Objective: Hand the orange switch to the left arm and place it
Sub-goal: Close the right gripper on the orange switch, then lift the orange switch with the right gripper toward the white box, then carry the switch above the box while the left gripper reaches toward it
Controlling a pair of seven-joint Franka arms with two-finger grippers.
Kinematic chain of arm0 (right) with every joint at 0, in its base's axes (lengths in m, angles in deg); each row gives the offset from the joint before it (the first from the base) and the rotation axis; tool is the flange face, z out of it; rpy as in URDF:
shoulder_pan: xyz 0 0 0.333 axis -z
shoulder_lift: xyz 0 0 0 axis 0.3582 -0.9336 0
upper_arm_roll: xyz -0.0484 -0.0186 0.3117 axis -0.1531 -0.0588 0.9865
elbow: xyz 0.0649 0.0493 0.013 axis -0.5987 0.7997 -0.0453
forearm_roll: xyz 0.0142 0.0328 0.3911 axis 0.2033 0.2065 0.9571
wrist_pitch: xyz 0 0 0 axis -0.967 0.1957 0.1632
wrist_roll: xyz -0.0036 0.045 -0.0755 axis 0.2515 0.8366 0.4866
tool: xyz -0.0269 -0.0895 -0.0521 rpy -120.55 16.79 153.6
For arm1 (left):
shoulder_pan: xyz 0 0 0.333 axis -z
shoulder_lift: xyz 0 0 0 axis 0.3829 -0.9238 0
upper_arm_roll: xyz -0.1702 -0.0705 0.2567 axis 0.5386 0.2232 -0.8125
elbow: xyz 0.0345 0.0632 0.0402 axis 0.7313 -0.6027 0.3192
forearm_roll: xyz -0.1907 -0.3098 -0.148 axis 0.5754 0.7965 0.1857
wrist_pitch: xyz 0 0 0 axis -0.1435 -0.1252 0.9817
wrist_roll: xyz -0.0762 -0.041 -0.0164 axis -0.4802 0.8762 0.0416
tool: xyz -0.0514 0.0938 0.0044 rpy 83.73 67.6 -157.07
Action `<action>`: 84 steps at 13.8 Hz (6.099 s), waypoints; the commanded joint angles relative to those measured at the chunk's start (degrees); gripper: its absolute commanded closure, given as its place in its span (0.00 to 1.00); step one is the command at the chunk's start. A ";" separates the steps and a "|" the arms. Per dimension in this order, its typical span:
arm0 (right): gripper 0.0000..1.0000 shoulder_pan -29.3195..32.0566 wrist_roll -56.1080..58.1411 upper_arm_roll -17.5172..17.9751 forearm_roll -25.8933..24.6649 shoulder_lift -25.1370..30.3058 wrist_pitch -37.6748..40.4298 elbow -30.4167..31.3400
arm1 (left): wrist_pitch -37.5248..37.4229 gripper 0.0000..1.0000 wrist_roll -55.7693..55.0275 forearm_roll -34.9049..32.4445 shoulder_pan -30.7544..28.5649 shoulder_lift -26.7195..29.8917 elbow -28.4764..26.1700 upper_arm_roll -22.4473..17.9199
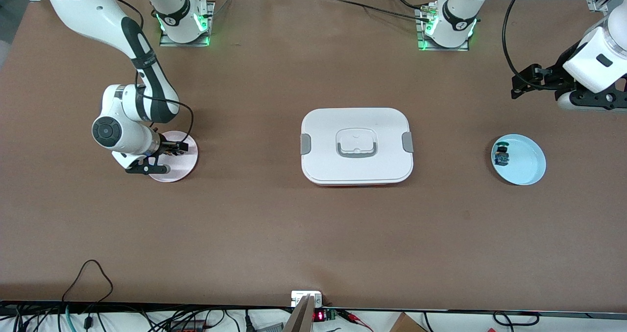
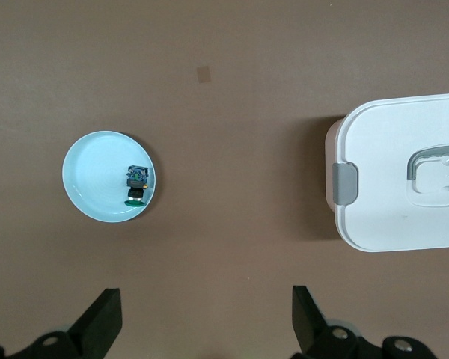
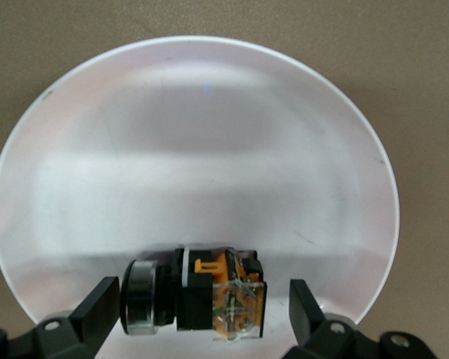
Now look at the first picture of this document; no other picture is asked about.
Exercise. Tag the small white electronics box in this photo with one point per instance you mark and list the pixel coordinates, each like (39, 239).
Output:
(300, 295)

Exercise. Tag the red clip leads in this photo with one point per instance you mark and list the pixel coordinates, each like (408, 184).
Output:
(355, 318)

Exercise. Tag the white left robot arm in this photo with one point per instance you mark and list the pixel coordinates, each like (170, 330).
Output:
(602, 58)

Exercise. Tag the aluminium profile bar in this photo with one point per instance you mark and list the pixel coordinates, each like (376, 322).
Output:
(300, 317)

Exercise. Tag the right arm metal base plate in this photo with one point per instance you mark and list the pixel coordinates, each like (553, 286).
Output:
(169, 42)

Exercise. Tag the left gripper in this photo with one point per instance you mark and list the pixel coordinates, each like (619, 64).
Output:
(557, 74)

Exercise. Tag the green blue push-button switch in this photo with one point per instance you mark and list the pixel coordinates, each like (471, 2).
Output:
(501, 154)

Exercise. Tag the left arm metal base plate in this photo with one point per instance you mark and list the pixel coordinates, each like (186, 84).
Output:
(465, 48)

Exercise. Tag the light blue round plate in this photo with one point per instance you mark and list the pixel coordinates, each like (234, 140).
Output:
(526, 163)

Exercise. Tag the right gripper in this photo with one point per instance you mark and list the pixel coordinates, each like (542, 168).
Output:
(168, 147)

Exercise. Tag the circuit board red display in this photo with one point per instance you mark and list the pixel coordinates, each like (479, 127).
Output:
(321, 316)

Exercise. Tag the brown cardboard piece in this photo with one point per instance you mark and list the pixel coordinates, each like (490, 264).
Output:
(406, 324)

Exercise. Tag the pink round plate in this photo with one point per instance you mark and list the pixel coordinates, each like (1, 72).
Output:
(183, 168)

